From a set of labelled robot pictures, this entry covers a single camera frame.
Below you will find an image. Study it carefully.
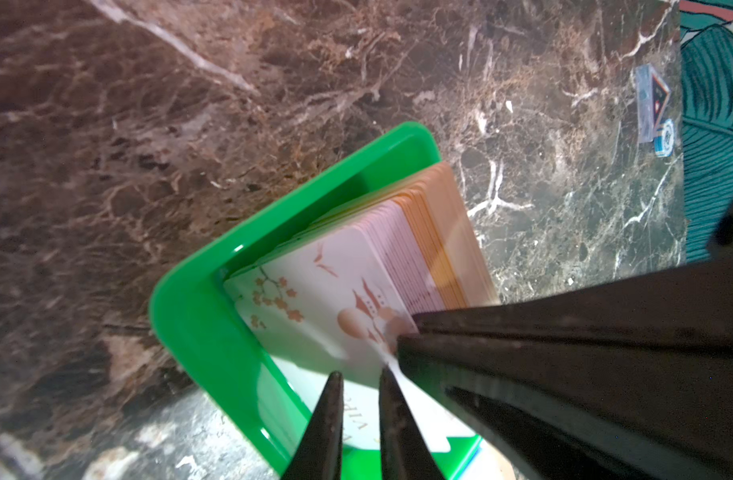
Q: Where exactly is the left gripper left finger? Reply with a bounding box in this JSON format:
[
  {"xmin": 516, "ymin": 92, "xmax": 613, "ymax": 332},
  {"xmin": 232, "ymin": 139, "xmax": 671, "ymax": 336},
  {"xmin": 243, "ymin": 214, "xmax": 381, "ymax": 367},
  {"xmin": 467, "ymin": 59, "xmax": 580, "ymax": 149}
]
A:
[{"xmin": 280, "ymin": 372, "xmax": 344, "ymax": 480}]

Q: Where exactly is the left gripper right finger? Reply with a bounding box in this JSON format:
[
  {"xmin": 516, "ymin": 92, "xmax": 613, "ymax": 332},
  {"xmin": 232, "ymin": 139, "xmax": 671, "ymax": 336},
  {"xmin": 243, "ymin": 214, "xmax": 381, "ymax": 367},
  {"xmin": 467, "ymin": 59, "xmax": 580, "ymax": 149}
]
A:
[{"xmin": 378, "ymin": 366, "xmax": 444, "ymax": 480}]

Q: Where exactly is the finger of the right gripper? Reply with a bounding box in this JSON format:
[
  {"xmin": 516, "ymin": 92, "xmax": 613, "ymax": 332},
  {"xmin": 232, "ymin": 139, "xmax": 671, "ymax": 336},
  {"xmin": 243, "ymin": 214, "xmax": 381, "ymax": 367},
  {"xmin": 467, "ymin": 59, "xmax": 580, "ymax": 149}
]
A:
[
  {"xmin": 413, "ymin": 258, "xmax": 733, "ymax": 353},
  {"xmin": 397, "ymin": 335, "xmax": 733, "ymax": 479}
]

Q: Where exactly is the green plastic card tray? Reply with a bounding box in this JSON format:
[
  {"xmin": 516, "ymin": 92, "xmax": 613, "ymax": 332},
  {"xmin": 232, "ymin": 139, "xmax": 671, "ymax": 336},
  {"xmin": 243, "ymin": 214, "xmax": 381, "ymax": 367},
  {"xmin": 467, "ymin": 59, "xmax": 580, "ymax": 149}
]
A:
[{"xmin": 148, "ymin": 121, "xmax": 484, "ymax": 480}]

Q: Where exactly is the small round white sticker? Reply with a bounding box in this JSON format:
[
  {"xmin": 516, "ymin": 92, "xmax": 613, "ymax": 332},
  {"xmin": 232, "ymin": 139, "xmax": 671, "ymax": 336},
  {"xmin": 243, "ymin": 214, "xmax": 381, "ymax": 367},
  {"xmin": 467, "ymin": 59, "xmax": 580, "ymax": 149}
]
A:
[{"xmin": 653, "ymin": 119, "xmax": 676, "ymax": 158}]

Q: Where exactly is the triangle marker sticker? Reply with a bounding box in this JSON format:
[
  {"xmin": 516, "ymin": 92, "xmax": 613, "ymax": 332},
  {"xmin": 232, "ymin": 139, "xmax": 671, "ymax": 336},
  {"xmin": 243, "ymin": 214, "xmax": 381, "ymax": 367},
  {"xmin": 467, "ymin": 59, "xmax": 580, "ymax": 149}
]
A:
[{"xmin": 634, "ymin": 64, "xmax": 671, "ymax": 143}]

